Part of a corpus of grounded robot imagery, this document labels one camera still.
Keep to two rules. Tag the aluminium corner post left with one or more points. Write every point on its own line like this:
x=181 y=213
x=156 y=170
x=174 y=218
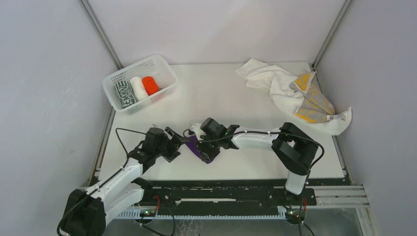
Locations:
x=97 y=26

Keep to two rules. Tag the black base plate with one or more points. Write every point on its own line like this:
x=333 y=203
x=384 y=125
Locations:
x=224 y=196

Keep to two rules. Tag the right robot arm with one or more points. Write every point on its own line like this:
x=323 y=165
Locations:
x=294 y=148

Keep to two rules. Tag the grey yellow patterned towel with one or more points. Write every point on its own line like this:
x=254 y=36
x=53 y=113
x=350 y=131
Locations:
x=315 y=107

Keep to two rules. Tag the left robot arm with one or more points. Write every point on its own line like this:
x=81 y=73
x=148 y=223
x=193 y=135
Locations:
x=88 y=212

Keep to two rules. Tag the small white towel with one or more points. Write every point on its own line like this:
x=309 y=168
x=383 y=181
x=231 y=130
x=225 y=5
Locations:
x=258 y=75

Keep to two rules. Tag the white plastic basket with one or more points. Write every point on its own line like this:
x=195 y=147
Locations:
x=154 y=66

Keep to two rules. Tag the rolled white towel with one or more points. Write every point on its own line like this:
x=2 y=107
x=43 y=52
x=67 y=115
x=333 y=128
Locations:
x=138 y=88

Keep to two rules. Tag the orange towel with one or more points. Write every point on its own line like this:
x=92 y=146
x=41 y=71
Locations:
x=150 y=85

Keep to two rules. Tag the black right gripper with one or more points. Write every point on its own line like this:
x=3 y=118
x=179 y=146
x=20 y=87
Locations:
x=206 y=155

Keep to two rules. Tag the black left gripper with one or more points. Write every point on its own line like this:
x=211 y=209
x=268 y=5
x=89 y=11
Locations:
x=173 y=152

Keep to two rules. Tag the large white towel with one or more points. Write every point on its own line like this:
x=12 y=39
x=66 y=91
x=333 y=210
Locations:
x=287 y=100

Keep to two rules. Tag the aluminium corner post right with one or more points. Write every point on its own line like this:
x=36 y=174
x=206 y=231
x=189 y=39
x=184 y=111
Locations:
x=332 y=32

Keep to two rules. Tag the purple towel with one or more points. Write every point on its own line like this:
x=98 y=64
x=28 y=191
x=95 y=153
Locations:
x=194 y=145

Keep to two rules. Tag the aluminium corner post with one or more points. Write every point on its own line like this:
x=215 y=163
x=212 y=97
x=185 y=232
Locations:
x=332 y=32
x=97 y=26

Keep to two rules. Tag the white slotted cable duct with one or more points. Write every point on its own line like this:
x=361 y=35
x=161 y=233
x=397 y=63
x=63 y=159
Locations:
x=148 y=213

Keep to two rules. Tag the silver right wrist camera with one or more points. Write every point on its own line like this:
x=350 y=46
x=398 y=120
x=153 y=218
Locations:
x=196 y=128

